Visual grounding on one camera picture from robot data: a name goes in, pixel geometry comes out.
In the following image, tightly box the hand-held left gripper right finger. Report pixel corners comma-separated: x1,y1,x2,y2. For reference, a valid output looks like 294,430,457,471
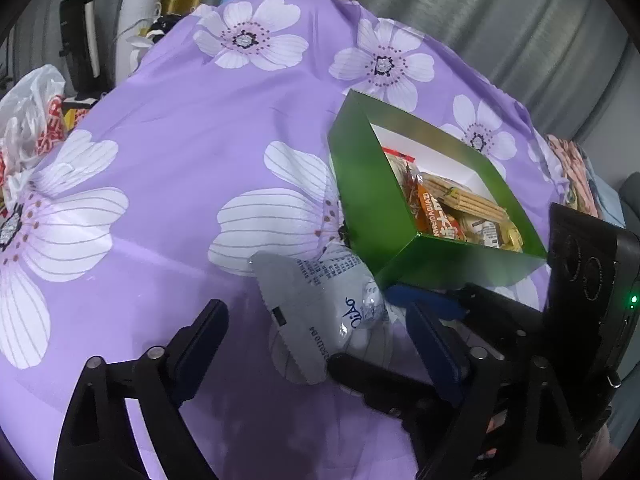
405,301,584,480

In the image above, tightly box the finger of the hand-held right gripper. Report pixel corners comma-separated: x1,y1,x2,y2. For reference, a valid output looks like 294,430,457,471
327,351,468,480
386,283,551,361

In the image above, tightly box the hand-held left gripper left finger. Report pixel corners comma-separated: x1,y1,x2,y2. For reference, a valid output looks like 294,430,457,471
52,298,231,480

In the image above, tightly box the white silver snack packet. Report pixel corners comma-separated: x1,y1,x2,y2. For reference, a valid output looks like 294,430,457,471
248,246,397,387

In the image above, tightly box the cream carrot print snack packet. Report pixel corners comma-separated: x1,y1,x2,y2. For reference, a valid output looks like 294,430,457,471
450,212,507,249

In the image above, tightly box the orange cartoon snack packet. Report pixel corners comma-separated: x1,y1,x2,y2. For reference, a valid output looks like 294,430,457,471
404,179,462,237

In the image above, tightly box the yellow candy packet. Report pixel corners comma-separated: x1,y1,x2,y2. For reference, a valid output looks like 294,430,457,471
501,221,526,252

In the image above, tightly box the green cardboard box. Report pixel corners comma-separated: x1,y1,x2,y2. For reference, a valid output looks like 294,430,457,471
327,88,549,292

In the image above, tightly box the yellow cracker pack green label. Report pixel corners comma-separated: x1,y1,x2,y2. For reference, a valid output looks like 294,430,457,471
419,171,510,222

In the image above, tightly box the red snack packet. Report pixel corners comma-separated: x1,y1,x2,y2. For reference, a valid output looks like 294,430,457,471
381,145,420,183

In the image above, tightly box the grey sofa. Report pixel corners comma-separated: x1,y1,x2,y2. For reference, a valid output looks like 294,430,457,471
616,171,640,233

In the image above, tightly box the pile of folded clothes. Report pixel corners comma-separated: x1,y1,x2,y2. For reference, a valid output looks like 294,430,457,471
544,133,627,227

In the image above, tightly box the purple floral blanket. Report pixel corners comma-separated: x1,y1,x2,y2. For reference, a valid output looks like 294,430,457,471
0,0,596,480

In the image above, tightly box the yellow red box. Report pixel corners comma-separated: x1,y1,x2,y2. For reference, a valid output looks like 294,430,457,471
61,106,91,128

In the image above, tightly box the grey curtain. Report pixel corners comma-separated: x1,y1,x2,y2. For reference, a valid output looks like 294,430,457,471
345,0,631,191

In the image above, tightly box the white plastic bag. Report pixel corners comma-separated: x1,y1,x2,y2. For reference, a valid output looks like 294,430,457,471
0,64,69,203

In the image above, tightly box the small black white object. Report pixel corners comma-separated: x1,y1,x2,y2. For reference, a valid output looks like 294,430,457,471
149,14,176,43

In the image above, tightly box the black upright vacuum cleaner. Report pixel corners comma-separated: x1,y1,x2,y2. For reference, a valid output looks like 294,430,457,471
58,0,104,95

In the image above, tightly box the white board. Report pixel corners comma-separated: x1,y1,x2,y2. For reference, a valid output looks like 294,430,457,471
114,0,175,83

